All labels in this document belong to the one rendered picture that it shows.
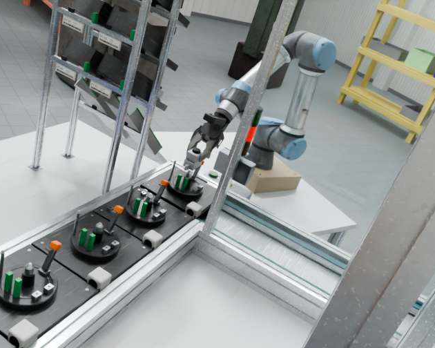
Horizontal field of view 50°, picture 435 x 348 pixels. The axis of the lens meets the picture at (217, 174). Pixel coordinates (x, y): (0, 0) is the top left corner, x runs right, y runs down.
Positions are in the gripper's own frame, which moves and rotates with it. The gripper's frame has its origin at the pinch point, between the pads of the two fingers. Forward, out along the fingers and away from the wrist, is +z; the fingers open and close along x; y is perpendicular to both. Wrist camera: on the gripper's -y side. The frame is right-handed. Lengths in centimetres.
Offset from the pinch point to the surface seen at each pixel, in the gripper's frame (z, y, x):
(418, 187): 36, -121, -61
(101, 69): -3.2, -25.0, 35.1
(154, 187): 16.7, 4.6, 7.7
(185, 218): 21.9, -0.4, -10.4
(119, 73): -4.0, -26.7, 27.2
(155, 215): 27.8, -11.0, -4.8
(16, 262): 60, -38, 9
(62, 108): -49, 202, 216
